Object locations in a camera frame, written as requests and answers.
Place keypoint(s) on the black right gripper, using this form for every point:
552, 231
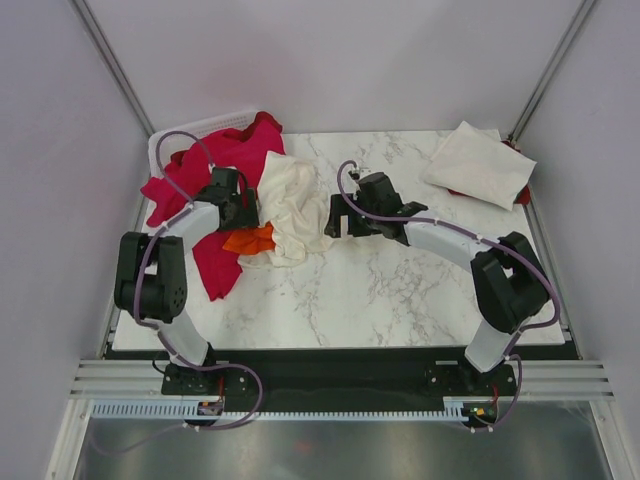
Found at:
339, 208

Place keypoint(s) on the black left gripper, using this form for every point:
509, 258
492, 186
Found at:
249, 218

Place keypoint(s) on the cream white t shirt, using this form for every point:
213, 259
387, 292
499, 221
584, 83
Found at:
293, 201

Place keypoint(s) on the magenta pink t shirt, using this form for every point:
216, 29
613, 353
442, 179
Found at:
190, 170

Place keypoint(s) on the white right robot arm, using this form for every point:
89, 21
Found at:
512, 290

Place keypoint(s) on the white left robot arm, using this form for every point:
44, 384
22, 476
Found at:
151, 280

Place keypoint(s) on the orange t shirt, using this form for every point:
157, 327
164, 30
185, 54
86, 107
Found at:
251, 241

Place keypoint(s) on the white plastic laundry basket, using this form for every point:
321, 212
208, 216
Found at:
201, 128

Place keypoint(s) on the folded cream t shirt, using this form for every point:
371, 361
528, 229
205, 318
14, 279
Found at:
473, 162

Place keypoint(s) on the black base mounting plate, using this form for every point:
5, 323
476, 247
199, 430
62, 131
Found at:
345, 378

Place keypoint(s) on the white slotted cable duct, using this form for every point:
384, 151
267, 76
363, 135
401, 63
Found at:
448, 410

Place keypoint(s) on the left aluminium frame post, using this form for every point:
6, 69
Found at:
101, 43

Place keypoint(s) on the aluminium frame post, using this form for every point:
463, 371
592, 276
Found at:
101, 43
568, 40

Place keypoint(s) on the right aluminium frame post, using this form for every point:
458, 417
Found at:
568, 40

